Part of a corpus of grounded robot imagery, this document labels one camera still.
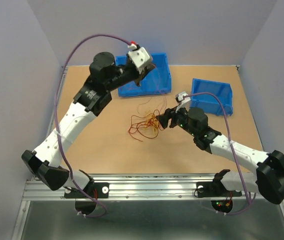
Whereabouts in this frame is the red wire tangle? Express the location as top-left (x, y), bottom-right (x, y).
top-left (128, 109), bottom-right (162, 142)

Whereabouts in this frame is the blue double bin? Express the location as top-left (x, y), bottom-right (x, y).
top-left (117, 52), bottom-right (172, 98)

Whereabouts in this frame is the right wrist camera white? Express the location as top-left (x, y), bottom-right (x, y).
top-left (175, 91), bottom-right (191, 113)

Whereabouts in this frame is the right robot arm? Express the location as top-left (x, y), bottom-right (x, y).
top-left (156, 107), bottom-right (284, 205)

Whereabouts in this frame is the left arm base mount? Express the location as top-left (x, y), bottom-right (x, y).
top-left (64, 182), bottom-right (110, 199)

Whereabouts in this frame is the yellow wire tangle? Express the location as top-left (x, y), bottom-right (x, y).
top-left (143, 113), bottom-right (162, 133)

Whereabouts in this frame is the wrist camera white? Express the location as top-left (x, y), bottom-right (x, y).
top-left (175, 91), bottom-right (191, 113)
top-left (127, 43), bottom-right (153, 74)

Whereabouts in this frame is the blue single bin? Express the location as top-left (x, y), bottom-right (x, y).
top-left (190, 78), bottom-right (234, 116)

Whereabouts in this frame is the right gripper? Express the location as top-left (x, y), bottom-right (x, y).
top-left (154, 103), bottom-right (198, 138)

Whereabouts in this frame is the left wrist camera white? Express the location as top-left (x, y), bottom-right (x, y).
top-left (127, 43), bottom-right (153, 74)

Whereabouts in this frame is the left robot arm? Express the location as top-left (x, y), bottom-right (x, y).
top-left (21, 47), bottom-right (155, 197)

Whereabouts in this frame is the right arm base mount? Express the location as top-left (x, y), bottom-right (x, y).
top-left (193, 181), bottom-right (242, 198)

